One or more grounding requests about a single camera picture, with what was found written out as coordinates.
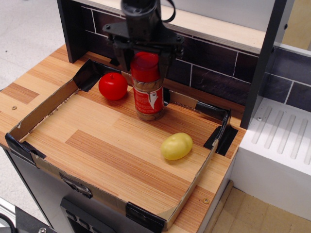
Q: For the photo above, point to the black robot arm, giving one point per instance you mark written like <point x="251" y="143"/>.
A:
<point x="141" y="4"/>

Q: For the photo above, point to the cardboard fence with black tape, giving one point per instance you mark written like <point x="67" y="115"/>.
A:
<point x="69" y="141"/>

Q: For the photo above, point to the dark grey left shelf post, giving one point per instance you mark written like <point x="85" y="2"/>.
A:
<point x="75" y="52"/>

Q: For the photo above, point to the red toy tomato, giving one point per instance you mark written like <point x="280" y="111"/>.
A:
<point x="113" y="86"/>

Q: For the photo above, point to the dark grey shelf post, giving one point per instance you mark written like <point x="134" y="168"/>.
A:
<point x="75" y="52"/>
<point x="265" y="53"/>

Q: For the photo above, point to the black toy oven panel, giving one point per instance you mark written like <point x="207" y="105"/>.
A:
<point x="86" y="216"/>

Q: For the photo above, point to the yellow toy potato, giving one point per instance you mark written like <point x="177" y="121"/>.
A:
<point x="176" y="146"/>

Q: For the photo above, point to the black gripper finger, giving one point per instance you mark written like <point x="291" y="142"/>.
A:
<point x="124" y="55"/>
<point x="165" y="60"/>

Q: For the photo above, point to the red-lidded basil spice bottle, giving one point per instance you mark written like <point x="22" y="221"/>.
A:
<point x="148" y="86"/>

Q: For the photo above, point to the white toy sink drainboard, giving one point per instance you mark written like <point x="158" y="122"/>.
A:
<point x="273" y="162"/>

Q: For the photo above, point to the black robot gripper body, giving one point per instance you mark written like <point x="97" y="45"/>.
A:
<point x="144" y="30"/>

